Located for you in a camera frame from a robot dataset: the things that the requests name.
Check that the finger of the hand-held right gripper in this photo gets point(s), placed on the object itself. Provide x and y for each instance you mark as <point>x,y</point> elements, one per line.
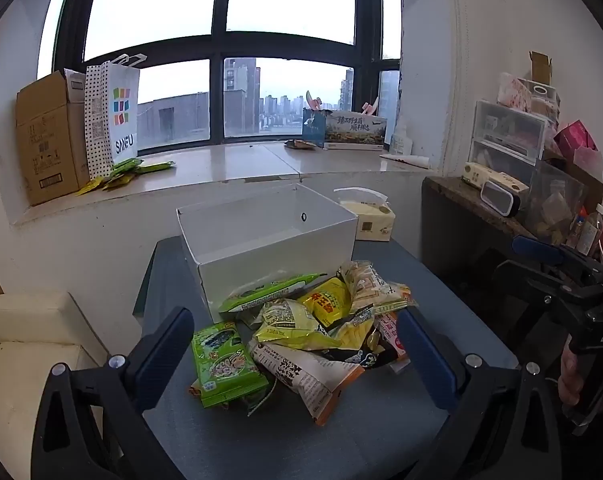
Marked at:
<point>536,248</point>
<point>548,296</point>

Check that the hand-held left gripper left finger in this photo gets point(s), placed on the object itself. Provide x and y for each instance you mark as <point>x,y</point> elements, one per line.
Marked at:
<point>166,355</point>

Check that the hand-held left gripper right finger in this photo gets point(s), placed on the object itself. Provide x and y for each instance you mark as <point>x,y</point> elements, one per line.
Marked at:
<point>426,360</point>

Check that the red white snack packet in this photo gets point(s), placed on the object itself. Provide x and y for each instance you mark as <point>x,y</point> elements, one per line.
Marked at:
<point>391,335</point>

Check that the green seaweed snack packet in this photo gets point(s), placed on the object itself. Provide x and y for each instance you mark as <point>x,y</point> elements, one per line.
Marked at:
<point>221,360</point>

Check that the black snack packet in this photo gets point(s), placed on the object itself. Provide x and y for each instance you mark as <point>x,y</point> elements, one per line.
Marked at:
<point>366,357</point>

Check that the pale yellow snack packet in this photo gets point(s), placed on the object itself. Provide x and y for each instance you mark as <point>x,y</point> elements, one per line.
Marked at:
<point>354,332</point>

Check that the clear cracker packet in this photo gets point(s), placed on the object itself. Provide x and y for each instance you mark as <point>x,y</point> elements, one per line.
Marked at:
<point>369,285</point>

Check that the long green snack packet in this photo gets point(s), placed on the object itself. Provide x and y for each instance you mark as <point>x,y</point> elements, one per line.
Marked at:
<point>261,294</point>

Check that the yellow green chips bag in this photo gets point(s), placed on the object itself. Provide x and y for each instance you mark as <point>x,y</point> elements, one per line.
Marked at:
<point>286,325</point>

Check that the white orange snack packet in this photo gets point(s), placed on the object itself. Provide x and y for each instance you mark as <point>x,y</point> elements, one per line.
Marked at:
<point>301,375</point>

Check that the white cardboard box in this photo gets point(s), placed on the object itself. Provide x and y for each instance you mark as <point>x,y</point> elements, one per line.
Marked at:
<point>261,260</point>

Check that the person's right hand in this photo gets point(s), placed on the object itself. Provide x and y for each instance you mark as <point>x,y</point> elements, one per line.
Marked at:
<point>569,380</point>

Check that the clear plastic container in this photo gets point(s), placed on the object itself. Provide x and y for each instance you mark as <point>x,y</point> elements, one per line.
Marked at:
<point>556,200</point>

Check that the small bottles cluster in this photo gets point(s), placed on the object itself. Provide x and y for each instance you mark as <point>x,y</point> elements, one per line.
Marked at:
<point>587,232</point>

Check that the white black desk clock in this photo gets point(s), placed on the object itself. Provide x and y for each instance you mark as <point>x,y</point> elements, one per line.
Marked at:
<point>499,199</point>

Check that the cream printed tissue box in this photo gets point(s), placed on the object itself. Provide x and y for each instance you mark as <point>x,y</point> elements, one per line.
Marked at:
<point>486,174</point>

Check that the stone top side table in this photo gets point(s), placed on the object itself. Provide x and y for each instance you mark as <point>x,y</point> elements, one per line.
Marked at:
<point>461,195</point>

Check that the clear plastic drawer unit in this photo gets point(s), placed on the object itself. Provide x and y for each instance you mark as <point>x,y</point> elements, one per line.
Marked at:
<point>506,135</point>

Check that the pink gift box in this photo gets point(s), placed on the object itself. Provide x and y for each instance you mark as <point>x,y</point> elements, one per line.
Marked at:
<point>576,137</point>

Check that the cream tissue pack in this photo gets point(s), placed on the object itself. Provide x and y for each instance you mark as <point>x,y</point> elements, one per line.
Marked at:
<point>371,222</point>

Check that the white sofa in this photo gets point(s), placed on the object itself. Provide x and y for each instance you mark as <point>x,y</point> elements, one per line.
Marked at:
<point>21,320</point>

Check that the white storage tub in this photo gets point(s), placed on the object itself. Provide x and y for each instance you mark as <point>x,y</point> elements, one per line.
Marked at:
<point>545,99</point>

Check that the white red paper sheet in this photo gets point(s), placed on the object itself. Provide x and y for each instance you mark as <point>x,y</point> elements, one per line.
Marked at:
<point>406,161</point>

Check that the pink floral package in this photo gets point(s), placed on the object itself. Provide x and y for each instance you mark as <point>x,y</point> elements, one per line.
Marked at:
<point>512,91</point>

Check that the white plastic bottle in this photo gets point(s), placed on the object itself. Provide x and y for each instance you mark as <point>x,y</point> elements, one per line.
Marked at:
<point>401,140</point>

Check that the small open cardboard box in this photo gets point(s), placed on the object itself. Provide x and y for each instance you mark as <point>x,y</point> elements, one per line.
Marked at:
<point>540,67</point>

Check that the pile of green sachets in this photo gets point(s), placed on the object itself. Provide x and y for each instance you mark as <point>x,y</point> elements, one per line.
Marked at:
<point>124,170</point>

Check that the printed landscape tissue box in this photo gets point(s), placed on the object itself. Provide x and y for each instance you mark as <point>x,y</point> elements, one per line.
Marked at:
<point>354,127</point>

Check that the brown cardboard box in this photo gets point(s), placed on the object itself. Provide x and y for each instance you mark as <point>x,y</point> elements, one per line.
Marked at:
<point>46,140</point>

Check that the white dotted shopping bag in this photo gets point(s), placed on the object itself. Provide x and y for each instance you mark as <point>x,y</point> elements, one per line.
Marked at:
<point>124,110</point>

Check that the brown snack wrapper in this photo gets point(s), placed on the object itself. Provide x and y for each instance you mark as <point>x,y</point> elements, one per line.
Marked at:
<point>300,144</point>

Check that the black window frame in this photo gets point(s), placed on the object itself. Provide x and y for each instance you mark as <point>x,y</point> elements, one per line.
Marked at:
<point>216,10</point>

